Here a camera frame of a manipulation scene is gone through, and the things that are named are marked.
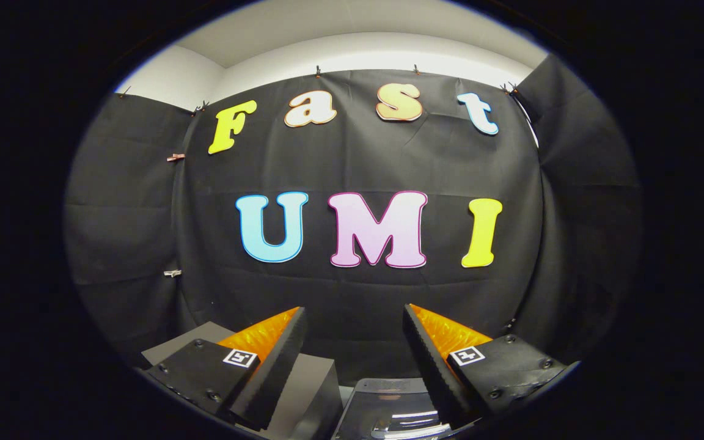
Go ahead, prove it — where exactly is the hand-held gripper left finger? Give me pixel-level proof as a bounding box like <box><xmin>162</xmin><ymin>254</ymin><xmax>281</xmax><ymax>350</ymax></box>
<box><xmin>144</xmin><ymin>307</ymin><xmax>309</xmax><ymax>431</ymax></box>

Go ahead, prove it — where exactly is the row of black clips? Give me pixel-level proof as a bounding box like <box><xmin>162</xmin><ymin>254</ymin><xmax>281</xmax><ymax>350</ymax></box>
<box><xmin>117</xmin><ymin>64</ymin><xmax>521</xmax><ymax>117</ymax></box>

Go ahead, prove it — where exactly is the grey washing machine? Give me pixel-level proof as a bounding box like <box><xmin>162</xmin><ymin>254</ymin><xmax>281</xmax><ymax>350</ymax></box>
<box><xmin>331</xmin><ymin>376</ymin><xmax>458</xmax><ymax>440</ymax></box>

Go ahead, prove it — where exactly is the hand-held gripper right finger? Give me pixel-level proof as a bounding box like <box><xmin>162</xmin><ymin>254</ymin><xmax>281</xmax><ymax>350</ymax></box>
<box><xmin>402</xmin><ymin>304</ymin><xmax>567</xmax><ymax>426</ymax></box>

